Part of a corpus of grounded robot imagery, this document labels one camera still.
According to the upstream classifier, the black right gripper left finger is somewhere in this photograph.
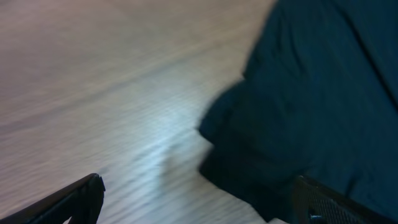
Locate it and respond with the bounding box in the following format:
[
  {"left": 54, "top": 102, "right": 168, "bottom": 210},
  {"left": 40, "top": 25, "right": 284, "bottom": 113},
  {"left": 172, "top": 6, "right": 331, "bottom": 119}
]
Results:
[{"left": 1, "top": 173, "right": 106, "bottom": 224}]

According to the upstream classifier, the black t-shirt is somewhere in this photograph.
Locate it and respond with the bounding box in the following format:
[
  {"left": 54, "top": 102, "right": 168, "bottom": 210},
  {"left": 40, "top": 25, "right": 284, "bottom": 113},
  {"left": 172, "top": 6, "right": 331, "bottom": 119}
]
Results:
[{"left": 199, "top": 0, "right": 397, "bottom": 223}]

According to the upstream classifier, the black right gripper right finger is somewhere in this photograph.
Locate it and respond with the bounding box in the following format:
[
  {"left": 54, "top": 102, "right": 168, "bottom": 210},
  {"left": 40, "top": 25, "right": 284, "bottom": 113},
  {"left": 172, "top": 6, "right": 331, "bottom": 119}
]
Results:
[{"left": 292, "top": 176, "right": 397, "bottom": 224}]

